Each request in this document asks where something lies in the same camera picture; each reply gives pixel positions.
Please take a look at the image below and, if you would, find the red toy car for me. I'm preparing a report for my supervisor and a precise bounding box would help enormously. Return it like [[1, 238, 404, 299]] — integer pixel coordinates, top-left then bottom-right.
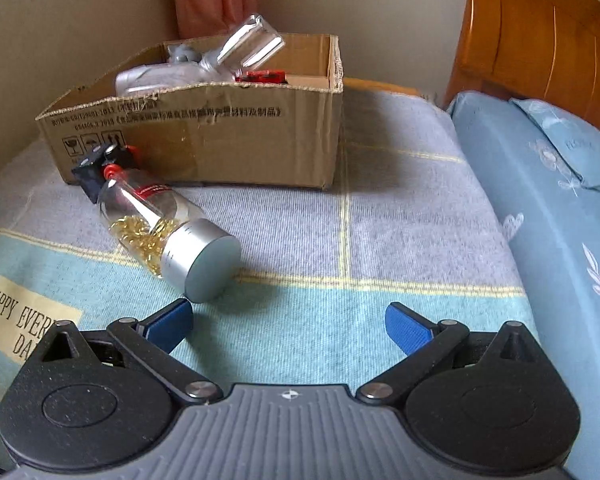
[[234, 70, 288, 84]]

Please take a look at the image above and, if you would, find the black red toy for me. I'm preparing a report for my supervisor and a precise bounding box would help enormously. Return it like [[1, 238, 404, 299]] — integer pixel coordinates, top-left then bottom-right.
[[71, 142, 140, 204]]

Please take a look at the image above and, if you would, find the glass jar with gold capsules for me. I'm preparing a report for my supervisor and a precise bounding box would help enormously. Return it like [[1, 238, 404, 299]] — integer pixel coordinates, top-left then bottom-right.
[[97, 164, 242, 304]]

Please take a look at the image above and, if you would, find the blue floral pillow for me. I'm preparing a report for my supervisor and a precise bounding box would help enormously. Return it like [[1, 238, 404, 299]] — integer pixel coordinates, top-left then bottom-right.
[[510, 99, 600, 191]]

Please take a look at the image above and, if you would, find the clear glass cup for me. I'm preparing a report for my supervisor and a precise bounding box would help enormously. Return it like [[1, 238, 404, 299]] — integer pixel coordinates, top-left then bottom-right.
[[199, 14, 285, 81]]

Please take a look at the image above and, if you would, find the blue floral bed sheet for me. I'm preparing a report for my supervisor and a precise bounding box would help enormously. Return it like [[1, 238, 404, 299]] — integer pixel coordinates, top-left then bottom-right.
[[448, 91, 600, 479]]

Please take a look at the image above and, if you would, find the wooden bed headboard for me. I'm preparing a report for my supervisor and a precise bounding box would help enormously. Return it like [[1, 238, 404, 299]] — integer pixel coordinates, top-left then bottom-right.
[[443, 0, 600, 129]]

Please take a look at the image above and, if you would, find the brown cardboard box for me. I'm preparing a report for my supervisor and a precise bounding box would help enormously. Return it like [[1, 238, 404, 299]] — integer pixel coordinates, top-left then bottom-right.
[[35, 34, 343, 188]]

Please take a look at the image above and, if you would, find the grey plush toy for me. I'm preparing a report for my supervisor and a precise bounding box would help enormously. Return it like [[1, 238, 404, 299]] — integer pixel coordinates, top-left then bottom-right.
[[166, 44, 202, 64]]

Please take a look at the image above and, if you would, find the white translucent plastic container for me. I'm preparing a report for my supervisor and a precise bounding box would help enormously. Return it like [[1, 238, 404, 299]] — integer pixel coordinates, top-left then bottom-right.
[[114, 62, 234, 96]]

